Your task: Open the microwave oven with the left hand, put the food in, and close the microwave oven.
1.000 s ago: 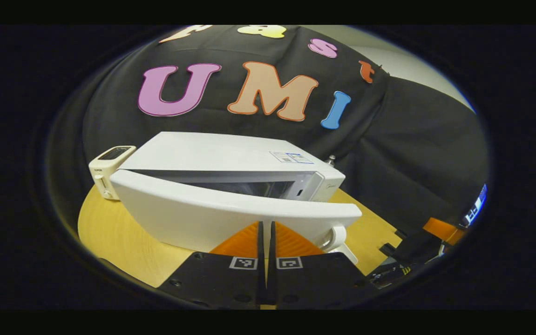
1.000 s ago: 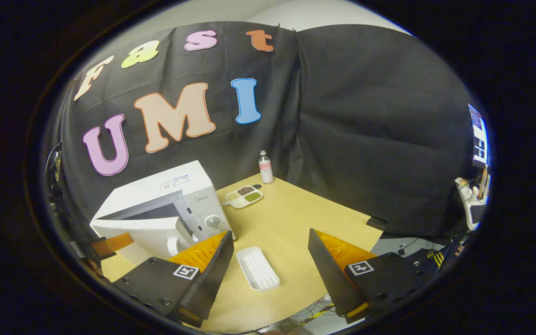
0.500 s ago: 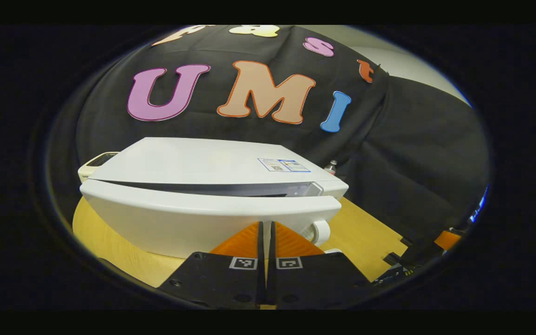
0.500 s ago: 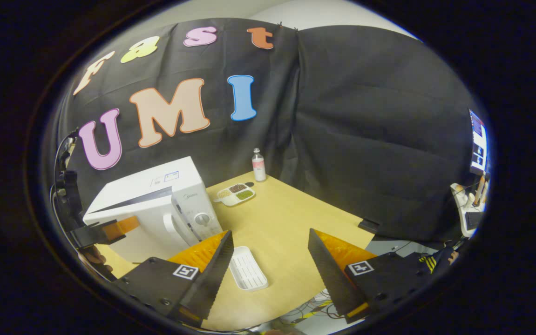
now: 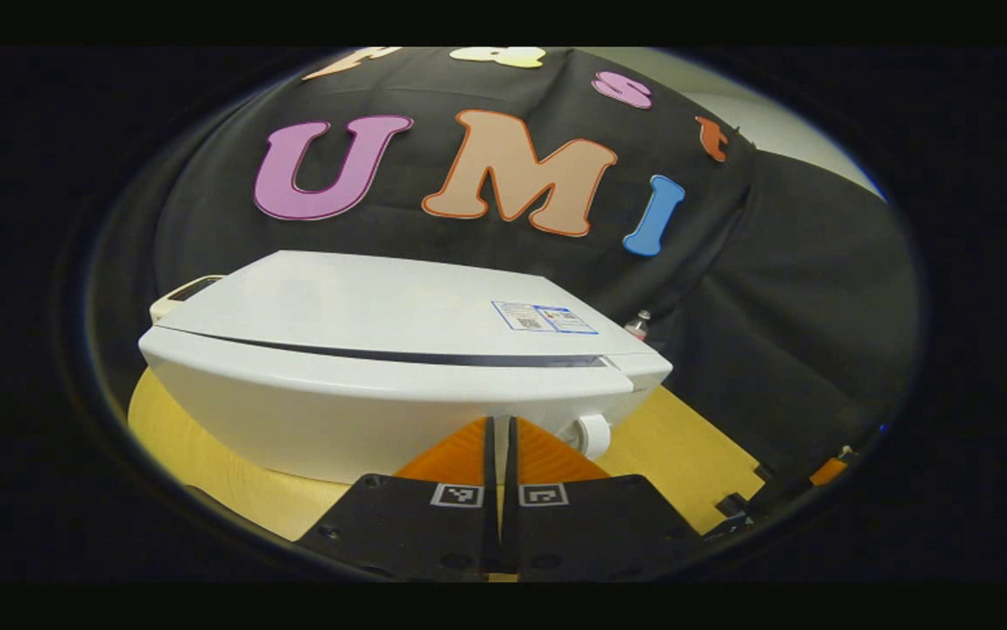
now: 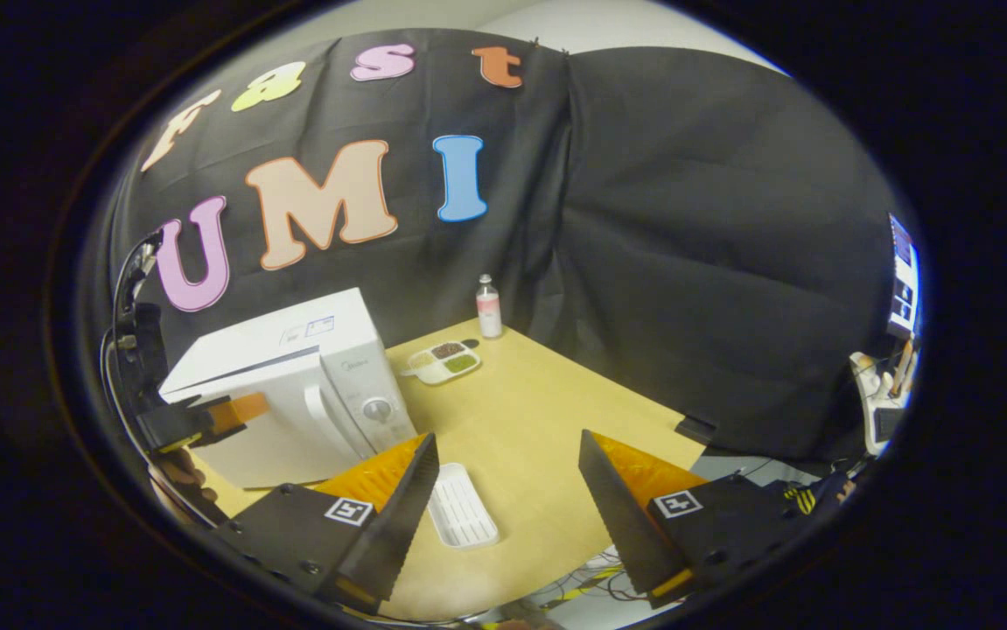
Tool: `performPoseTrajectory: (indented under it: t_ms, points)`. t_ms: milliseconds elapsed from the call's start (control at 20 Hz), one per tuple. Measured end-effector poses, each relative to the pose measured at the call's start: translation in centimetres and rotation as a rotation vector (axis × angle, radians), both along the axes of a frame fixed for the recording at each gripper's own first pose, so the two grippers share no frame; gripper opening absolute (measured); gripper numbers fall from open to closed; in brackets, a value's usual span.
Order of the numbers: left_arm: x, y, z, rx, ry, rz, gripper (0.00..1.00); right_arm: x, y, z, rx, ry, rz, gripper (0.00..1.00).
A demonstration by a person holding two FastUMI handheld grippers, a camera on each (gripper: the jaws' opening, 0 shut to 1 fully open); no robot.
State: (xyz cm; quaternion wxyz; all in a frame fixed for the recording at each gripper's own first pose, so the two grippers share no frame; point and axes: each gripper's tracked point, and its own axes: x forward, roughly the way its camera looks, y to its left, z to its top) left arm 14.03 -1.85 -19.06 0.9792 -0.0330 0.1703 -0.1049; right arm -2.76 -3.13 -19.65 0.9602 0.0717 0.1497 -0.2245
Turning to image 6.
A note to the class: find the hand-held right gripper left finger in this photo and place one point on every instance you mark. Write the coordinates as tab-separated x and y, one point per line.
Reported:
394	529

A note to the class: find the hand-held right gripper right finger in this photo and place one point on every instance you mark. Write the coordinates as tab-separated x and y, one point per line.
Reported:
621	525

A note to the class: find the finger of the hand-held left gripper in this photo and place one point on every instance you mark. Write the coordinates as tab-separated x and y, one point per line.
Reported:
223	418

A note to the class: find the white microwave oven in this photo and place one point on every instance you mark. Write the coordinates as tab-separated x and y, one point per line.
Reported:
293	402

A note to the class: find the small white ribbed tray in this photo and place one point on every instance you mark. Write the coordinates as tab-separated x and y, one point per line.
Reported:
461	507

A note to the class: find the divided white condiment dish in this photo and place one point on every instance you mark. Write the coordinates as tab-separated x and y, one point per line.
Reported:
442	363

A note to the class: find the clear bottle with pink label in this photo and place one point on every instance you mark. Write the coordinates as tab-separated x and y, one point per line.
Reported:
489	311

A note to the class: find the black backdrop cloth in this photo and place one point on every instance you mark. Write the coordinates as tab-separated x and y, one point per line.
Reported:
687	262

